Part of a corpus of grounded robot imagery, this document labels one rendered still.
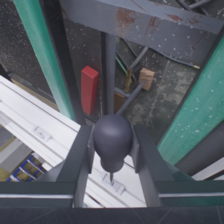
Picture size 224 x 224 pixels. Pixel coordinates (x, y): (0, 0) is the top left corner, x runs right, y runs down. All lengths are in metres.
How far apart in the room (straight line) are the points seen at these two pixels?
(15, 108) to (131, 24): 0.36
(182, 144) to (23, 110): 0.37
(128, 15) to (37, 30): 0.11
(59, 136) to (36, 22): 0.23
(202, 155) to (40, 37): 0.25
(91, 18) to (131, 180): 0.27
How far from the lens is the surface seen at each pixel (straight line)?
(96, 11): 0.21
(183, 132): 0.19
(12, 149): 9.78
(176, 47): 0.17
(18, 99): 0.48
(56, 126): 0.38
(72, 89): 0.31
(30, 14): 0.23
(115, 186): 0.31
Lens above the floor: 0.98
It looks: 30 degrees down
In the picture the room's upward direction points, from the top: 141 degrees counter-clockwise
